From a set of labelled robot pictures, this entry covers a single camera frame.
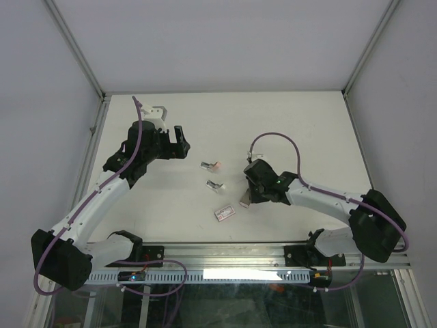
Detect staple box tray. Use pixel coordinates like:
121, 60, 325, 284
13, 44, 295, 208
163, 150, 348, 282
239, 189, 251, 208

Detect pink stapler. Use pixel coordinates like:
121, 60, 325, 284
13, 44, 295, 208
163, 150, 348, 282
199, 161, 221, 172

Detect red white staple box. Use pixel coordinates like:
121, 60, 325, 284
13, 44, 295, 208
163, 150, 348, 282
214, 205, 236, 222

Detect white stapler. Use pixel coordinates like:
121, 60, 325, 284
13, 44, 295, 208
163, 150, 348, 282
206, 180, 226, 193

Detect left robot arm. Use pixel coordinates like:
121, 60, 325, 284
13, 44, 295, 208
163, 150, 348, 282
31, 120, 191, 296

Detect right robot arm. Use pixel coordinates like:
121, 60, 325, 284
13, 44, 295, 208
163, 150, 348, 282
244, 159, 406, 264

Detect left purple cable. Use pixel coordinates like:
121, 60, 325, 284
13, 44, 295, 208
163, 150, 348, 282
33, 95, 188, 328

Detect purple cable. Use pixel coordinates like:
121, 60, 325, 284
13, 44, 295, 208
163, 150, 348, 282
33, 95, 188, 328
248, 132, 410, 293

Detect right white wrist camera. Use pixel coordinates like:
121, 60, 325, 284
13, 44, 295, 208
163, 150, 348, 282
246, 151, 264, 163

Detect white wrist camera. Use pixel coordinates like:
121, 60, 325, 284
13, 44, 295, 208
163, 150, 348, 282
141, 105, 167, 132
246, 151, 264, 163

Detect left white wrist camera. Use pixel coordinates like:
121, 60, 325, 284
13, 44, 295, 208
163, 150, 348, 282
141, 105, 167, 132

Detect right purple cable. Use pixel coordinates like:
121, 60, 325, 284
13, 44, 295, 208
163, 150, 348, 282
248, 132, 410, 293

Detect aluminium mounting rail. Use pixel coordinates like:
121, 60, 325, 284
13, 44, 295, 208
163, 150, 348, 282
85, 241, 409, 274

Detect white slotted cable duct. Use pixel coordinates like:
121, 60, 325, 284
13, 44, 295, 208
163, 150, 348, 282
85, 269, 310, 285

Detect left aluminium frame post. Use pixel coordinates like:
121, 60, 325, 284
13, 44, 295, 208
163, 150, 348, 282
42, 0, 106, 100

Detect aluminium frame post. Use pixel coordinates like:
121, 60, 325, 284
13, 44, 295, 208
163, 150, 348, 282
341, 0, 403, 99
42, 0, 106, 100

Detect right aluminium frame post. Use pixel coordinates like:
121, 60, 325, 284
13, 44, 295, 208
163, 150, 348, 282
341, 0, 403, 99

